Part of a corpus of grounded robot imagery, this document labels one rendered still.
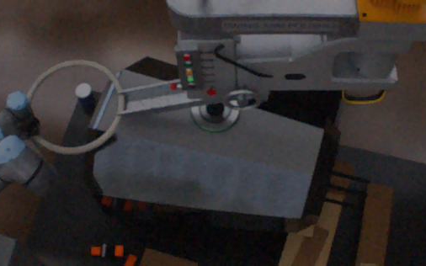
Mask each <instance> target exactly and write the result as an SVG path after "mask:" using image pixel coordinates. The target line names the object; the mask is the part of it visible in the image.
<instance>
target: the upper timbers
mask: <svg viewBox="0 0 426 266"><path fill-rule="evenodd" d="M326 198H329V199H331V200H340V201H343V196H341V195H338V194H332V193H329V192H327V194H326ZM340 210H341V205H336V204H334V203H328V202H325V201H324V204H323V207H322V212H321V214H320V217H319V220H318V222H317V223H316V224H315V225H316V226H319V227H321V228H324V229H326V230H328V231H330V232H329V234H328V236H327V239H326V241H325V243H324V245H323V247H322V251H321V252H320V254H319V256H318V258H317V261H316V262H315V265H314V266H327V260H328V256H329V253H330V249H331V245H332V241H333V234H334V232H335V227H336V225H337V223H338V217H339V212H340ZM303 239H304V237H302V236H298V235H295V234H290V233H289V234H288V237H287V240H286V243H285V248H284V251H283V253H282V256H281V260H280V264H279V266H291V265H292V263H293V260H294V258H295V256H296V254H297V252H298V250H299V247H300V246H301V243H302V241H303Z"/></svg>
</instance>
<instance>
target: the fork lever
mask: <svg viewBox="0 0 426 266"><path fill-rule="evenodd" d="M171 82H175V83H177V84H181V82H180V79H176V80H171V81H167V82H158V83H155V84H153V85H148V86H144V87H139V88H130V89H126V90H121V91H118V94H119V95H125V111H122V112H117V113H116V115H117V116H121V117H123V119H129V118H134V117H139V116H144V115H149V114H158V113H164V112H169V111H174V110H180V109H190V108H195V107H200V106H206V105H210V104H220V103H222V99H188V98H187V93H186V91H182V88H177V89H176V90H172V89H171V88H170V87H169V85H170V83H171Z"/></svg>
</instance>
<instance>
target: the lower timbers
mask: <svg viewBox="0 0 426 266"><path fill-rule="evenodd" d="M353 168H354V164H350V163H346V162H342V161H339V160H337V159H336V160H335V163H334V167H333V171H337V172H340V173H345V174H348V175H351V174H352V172H353ZM349 181H350V179H346V178H341V177H339V176H336V175H332V176H331V179H330V184H333V185H336V186H338V185H339V186H342V187H345V188H348V187H349ZM327 192H329V193H332V194H338V195H341V196H343V202H344V201H345V198H346V194H347V192H343V191H340V190H337V189H330V188H328V190H327ZM365 192H366V193H367V194H368V197H366V198H365V197H364V198H363V206H362V210H361V213H360V220H359V233H358V239H357V242H356V246H355V254H354V265H353V266H359V264H360V263H370V264H373V263H376V264H377V266H384V262H385V252H386V245H387V237H388V228H389V222H390V219H391V203H392V195H393V187H392V186H391V187H388V186H384V185H379V184H367V186H366V187H365Z"/></svg>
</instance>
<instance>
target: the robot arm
mask: <svg viewBox="0 0 426 266"><path fill-rule="evenodd" d="M33 109H34V108H31V106H30V102H29V100H28V98H27V96H26V95H25V93H24V92H19V91H17V92H13V93H11V94H10V95H8V96H7V105H6V106H5V107H4V108H3V111H2V112H1V113H0V193H1V192H2V191H3V190H4V189H6V188H7V187H8V186H9V185H10V184H13V183H14V182H16V181H17V182H18V183H20V184H21V185H22V186H23V187H25V188H26V189H27V190H29V191H30V192H32V193H34V194H37V195H39V196H48V195H50V194H53V192H54V191H55V190H57V186H58V184H59V182H60V177H59V173H58V172H57V170H56V169H55V168H54V166H53V165H51V164H50V163H48V162H47V161H46V160H45V159H44V156H43V155H42V154H41V153H40V145H39V144H38V142H37V141H34V140H33V139H32V138H30V137H31V136H34V135H35V134H36V135H38V134H39V132H40V133H41V134H42V130H41V125H40V120H39V119H38V118H36V117H34V111H33ZM17 124H20V127H18V126H17Z"/></svg>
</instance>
